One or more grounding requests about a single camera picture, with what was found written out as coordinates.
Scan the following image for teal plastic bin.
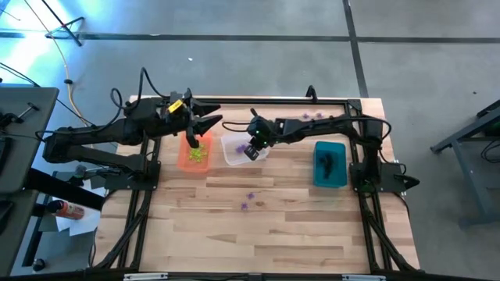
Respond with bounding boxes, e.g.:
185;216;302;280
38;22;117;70
312;140;348;189

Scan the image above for clear plastic bin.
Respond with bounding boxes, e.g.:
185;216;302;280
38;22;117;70
220;132;270;167

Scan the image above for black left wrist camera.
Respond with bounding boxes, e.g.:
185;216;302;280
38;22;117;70
185;128;200;149

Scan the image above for black tool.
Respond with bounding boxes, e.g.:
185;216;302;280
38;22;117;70
0;101;40;128

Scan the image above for black beam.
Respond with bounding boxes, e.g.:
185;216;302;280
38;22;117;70
23;167;106;212

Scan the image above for orange spray can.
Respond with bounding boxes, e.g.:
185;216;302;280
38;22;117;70
46;199;85;221

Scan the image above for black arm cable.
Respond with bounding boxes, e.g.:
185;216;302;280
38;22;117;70
110;66;169;118
221;119;252;133

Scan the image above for black aluminium table frame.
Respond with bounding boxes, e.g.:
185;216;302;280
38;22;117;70
93;96;421;281

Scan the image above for black tripod stand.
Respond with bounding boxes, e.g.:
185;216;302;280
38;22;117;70
41;0;85;47

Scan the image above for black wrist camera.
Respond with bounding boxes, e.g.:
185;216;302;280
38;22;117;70
244;144;261;162
185;128;200;149

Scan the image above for orange plastic bin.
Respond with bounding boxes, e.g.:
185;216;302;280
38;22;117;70
177;127;215;174

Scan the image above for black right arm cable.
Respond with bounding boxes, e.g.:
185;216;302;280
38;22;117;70
221;119;252;133

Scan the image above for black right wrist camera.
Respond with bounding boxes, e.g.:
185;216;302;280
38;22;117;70
244;144;261;162

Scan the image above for grey metal cart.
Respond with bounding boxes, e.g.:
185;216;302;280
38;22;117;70
429;99;500;229

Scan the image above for silver bracket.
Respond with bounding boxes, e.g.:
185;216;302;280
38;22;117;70
123;272;170;281
341;274;387;281

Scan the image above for white paper sheets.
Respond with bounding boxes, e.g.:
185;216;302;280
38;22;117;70
54;183;103;237

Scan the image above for grey side table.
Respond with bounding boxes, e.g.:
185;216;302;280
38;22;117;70
0;86;60;196

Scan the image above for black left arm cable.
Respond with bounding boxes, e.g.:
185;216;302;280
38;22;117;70
110;66;169;118

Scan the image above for yellow cable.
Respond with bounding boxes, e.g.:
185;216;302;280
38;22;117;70
23;0;95;128

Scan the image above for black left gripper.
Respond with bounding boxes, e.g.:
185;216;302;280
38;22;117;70
162;91;223;137

